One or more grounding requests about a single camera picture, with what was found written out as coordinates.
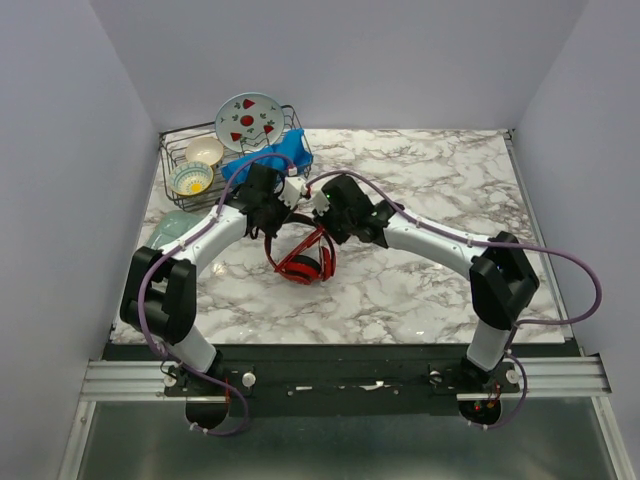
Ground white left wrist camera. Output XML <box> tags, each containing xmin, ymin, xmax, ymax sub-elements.
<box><xmin>278</xmin><ymin>177</ymin><xmax>308</xmax><ymax>210</ymax></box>

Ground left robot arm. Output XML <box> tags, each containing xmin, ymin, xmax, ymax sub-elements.
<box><xmin>119</xmin><ymin>160</ymin><xmax>307</xmax><ymax>395</ymax></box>

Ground red black headphones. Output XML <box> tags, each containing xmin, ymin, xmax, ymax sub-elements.
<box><xmin>264</xmin><ymin>213</ymin><xmax>337</xmax><ymax>285</ymax></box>

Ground light green dish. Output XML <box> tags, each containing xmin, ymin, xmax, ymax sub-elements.
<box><xmin>139</xmin><ymin>210</ymin><xmax>202</xmax><ymax>249</ymax></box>

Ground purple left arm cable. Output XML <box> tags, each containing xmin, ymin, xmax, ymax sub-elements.
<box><xmin>137</xmin><ymin>153</ymin><xmax>301</xmax><ymax>437</ymax></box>

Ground black wire dish rack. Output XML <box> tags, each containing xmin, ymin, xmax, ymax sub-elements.
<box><xmin>159</xmin><ymin>92</ymin><xmax>313</xmax><ymax>212</ymax></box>

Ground aluminium frame rail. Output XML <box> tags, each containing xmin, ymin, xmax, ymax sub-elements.
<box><xmin>78</xmin><ymin>341</ymin><xmax>632</xmax><ymax>476</ymax></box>

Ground patterned yellow centre bowl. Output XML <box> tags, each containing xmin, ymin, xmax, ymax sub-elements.
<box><xmin>168</xmin><ymin>161</ymin><xmax>214</xmax><ymax>197</ymax></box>

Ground blue cloth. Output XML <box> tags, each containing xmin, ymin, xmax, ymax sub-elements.
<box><xmin>221</xmin><ymin>129</ymin><xmax>312</xmax><ymax>185</ymax></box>

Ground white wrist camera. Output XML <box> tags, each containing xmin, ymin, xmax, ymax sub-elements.
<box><xmin>311</xmin><ymin>189</ymin><xmax>330</xmax><ymax>215</ymax></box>
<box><xmin>278</xmin><ymin>177</ymin><xmax>308</xmax><ymax>210</ymax></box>

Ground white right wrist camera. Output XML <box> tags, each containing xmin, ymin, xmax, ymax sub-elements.
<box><xmin>311</xmin><ymin>189</ymin><xmax>330</xmax><ymax>215</ymax></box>

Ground cream bowl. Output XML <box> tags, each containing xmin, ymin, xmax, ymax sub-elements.
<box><xmin>185</xmin><ymin>136</ymin><xmax>224</xmax><ymax>167</ymax></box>

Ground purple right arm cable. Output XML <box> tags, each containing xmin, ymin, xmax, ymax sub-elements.
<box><xmin>302</xmin><ymin>169</ymin><xmax>604</xmax><ymax>431</ymax></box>

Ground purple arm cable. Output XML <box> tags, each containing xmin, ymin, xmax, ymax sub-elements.
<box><xmin>137</xmin><ymin>153</ymin><xmax>301</xmax><ymax>437</ymax></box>
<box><xmin>302</xmin><ymin>169</ymin><xmax>604</xmax><ymax>431</ymax></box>

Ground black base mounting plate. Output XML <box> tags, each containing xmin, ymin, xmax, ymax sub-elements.
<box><xmin>164</xmin><ymin>344</ymin><xmax>520</xmax><ymax>418</ymax></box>

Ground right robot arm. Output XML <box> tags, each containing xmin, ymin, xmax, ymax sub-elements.
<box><xmin>311</xmin><ymin>173</ymin><xmax>540</xmax><ymax>392</ymax></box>

